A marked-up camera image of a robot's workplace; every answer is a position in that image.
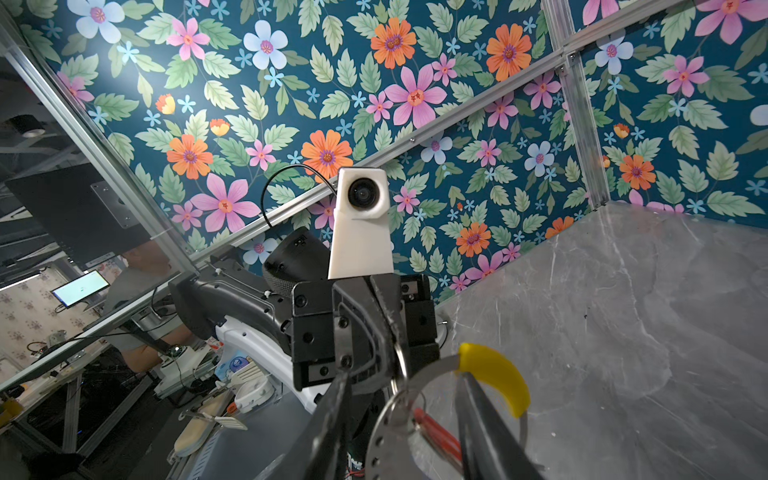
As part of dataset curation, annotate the silver metal keyring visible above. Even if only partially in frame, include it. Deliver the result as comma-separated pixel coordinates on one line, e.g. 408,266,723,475
365,353,520,479

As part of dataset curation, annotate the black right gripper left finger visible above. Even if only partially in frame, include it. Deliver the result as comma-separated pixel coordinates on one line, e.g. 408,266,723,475
269,373,352,479

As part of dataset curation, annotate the red capped key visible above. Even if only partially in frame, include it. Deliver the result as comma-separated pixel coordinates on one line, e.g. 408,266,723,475
413,408,463,472

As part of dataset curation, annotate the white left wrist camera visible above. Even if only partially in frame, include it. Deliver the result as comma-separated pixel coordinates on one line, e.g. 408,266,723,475
328,167,394,279

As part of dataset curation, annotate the black monitor screen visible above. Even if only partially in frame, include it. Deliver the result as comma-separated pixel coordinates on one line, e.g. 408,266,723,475
7,164,150,270

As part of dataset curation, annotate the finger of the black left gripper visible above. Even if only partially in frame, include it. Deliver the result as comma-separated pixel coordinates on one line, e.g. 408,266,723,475
371,274,411,372
332,278,396,396

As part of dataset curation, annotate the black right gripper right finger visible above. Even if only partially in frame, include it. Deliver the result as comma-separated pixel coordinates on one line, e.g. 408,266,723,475
455,373,543,480

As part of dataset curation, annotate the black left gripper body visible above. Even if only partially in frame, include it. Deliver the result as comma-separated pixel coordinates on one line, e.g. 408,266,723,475
291,275,440,390

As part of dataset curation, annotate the left camera black cable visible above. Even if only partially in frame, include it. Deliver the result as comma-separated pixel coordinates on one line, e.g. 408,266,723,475
260,163,337,232

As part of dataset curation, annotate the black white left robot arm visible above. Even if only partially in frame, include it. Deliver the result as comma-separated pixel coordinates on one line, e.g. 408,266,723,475
169,227,440,412

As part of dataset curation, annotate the yellow capped key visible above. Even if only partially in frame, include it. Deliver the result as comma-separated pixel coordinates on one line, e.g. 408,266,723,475
458,343,531,419

